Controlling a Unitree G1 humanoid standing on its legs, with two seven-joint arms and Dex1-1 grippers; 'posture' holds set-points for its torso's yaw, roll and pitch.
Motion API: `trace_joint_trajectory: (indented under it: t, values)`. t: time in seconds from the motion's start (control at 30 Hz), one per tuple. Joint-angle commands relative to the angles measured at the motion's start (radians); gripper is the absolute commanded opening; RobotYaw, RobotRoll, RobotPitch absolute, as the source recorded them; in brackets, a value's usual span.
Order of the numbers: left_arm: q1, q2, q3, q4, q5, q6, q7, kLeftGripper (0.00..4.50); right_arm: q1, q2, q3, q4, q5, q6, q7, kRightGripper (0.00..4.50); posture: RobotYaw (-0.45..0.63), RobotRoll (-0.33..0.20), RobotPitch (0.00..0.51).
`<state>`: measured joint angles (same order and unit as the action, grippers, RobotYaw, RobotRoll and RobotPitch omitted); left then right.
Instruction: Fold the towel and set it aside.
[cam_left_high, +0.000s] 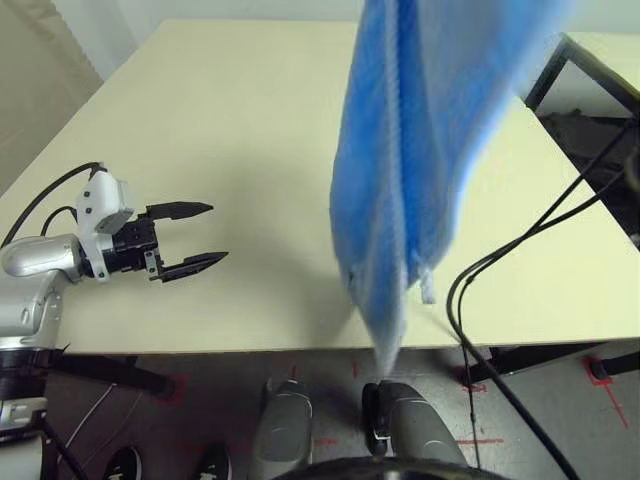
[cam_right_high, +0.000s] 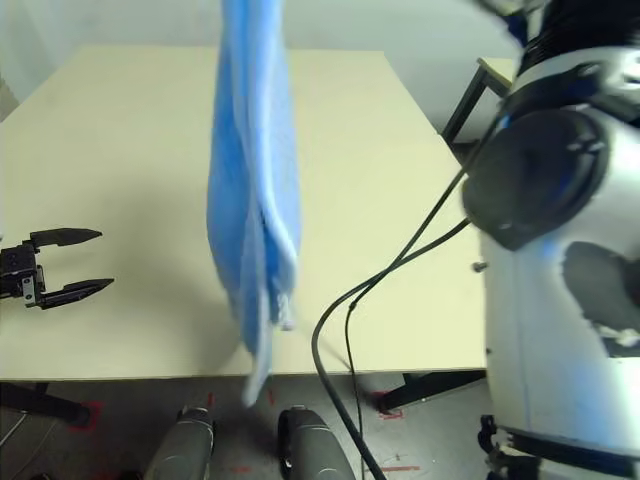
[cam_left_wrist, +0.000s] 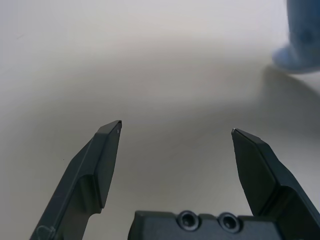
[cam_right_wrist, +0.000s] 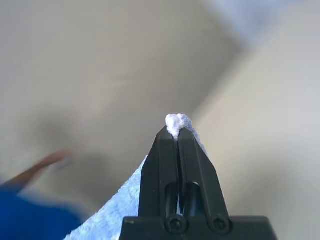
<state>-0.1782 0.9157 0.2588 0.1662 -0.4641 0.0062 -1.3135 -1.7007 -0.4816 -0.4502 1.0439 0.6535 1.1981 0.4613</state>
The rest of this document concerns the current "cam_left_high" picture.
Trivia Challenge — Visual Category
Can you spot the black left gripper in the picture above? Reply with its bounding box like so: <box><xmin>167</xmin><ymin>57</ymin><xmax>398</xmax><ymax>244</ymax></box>
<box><xmin>102</xmin><ymin>201</ymin><xmax>230</xmax><ymax>282</ymax></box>

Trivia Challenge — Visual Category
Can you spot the blue terry towel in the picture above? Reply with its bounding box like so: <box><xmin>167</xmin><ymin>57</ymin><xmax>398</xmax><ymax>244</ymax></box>
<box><xmin>329</xmin><ymin>0</ymin><xmax>576</xmax><ymax>371</ymax></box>

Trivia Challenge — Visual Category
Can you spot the black table base bar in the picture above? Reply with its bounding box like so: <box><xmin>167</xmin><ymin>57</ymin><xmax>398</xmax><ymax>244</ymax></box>
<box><xmin>49</xmin><ymin>352</ymin><xmax>176</xmax><ymax>401</ymax></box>
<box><xmin>459</xmin><ymin>343</ymin><xmax>601</xmax><ymax>390</ymax></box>
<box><xmin>589</xmin><ymin>349</ymin><xmax>640</xmax><ymax>379</ymax></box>

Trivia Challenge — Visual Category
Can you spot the grey robot left leg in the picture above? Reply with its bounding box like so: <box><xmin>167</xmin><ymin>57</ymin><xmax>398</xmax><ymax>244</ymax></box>
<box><xmin>249</xmin><ymin>377</ymin><xmax>316</xmax><ymax>480</ymax></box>

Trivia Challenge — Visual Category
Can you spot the grey robot leg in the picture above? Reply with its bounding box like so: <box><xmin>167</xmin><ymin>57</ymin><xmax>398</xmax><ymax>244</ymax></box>
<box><xmin>249</xmin><ymin>377</ymin><xmax>316</xmax><ymax>480</ymax></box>
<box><xmin>362</xmin><ymin>379</ymin><xmax>469</xmax><ymax>480</ymax></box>

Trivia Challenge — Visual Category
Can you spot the beige curtain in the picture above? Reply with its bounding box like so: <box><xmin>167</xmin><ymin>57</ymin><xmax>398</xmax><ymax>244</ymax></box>
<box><xmin>0</xmin><ymin>0</ymin><xmax>104</xmax><ymax>196</ymax></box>

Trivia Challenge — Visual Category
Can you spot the grey robot right leg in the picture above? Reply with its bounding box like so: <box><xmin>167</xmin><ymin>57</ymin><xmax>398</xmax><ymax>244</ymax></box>
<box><xmin>362</xmin><ymin>379</ymin><xmax>469</xmax><ymax>480</ymax></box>

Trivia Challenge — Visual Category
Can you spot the short black arm cable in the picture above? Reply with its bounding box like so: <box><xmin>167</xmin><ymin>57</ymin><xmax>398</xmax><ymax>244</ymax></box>
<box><xmin>42</xmin><ymin>206</ymin><xmax>79</xmax><ymax>237</ymax></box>

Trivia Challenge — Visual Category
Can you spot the black left camera cable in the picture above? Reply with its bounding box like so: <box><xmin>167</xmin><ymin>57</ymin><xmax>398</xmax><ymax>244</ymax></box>
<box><xmin>0</xmin><ymin>160</ymin><xmax>106</xmax><ymax>249</ymax></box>

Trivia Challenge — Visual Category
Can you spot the thin white floor wire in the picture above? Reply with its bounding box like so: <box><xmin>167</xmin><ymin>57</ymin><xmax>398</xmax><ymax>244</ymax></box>
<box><xmin>64</xmin><ymin>382</ymin><xmax>144</xmax><ymax>454</ymax></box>

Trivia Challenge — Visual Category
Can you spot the thin black cable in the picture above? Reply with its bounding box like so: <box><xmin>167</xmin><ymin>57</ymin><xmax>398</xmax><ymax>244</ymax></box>
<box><xmin>459</xmin><ymin>184</ymin><xmax>621</xmax><ymax>474</ymax></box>

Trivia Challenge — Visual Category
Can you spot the side table with black frame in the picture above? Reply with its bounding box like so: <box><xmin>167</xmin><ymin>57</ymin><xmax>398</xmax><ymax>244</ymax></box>
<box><xmin>523</xmin><ymin>30</ymin><xmax>640</xmax><ymax>251</ymax></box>

